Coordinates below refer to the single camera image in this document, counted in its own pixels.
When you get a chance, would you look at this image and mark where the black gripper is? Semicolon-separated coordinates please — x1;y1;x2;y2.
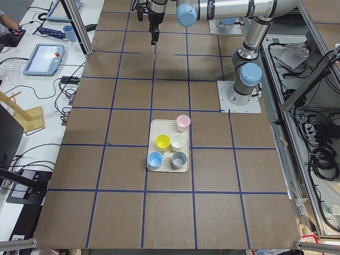
147;0;167;45

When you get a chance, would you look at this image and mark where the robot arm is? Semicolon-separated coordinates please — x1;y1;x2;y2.
228;16;273;106
146;1;298;45

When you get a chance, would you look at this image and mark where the blue cup on desk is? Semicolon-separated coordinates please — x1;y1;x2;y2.
63;25;77;42

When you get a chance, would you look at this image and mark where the pink cup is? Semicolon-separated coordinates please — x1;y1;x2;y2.
176;115;191;132

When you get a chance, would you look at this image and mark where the yellow cup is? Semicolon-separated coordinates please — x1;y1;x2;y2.
155;134;171;152

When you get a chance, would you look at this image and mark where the cream white cup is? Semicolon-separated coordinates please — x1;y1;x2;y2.
170;134;186;151

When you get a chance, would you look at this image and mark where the grey cup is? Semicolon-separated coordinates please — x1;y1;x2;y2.
171;151;188;169

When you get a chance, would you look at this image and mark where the teach pendant tablet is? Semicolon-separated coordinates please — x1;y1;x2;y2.
45;1;70;23
23;44;65;77

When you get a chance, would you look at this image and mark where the cream plastic tray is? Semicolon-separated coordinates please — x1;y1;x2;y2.
147;120;190;173

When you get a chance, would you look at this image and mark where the wooden stand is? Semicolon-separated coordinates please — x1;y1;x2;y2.
1;92;45;132

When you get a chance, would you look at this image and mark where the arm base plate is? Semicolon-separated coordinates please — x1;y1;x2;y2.
209;17;242;36
217;81;262;114

